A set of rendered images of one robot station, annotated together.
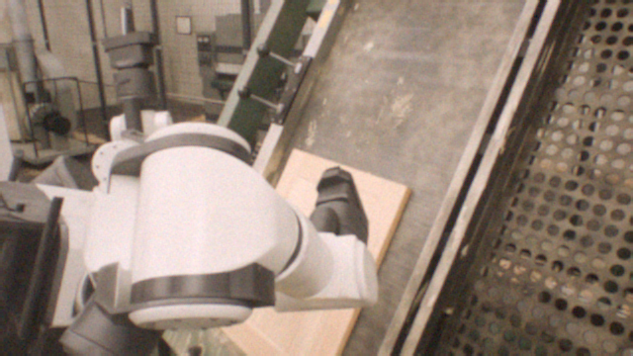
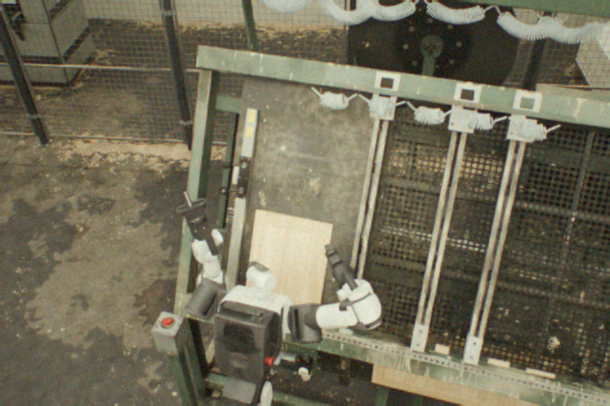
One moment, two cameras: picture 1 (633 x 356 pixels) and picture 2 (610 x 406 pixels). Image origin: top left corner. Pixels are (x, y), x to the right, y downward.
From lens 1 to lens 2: 1.94 m
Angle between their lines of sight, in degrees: 35
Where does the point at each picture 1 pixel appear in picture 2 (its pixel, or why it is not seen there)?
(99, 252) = (353, 321)
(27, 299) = (279, 336)
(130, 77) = (203, 226)
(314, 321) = (304, 289)
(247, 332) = not seen: hidden behind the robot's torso
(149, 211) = (365, 312)
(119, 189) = (348, 308)
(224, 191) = (373, 302)
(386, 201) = (323, 232)
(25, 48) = not seen: outside the picture
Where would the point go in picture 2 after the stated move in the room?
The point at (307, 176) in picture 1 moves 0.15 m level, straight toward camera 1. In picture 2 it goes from (273, 224) to (290, 242)
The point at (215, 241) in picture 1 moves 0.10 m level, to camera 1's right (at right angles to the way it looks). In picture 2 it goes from (376, 311) to (398, 299)
